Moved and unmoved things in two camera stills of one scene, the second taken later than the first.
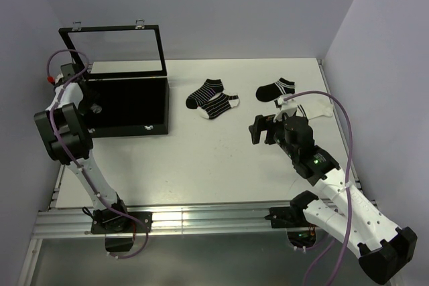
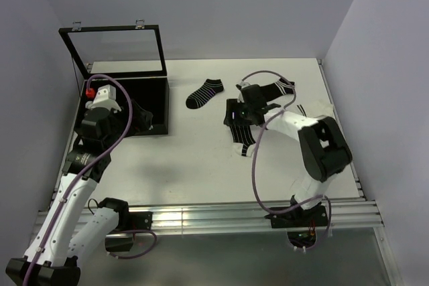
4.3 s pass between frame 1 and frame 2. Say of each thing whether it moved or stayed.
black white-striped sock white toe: moved
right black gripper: moved
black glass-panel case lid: stayed
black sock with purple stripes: stayed
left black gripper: moved
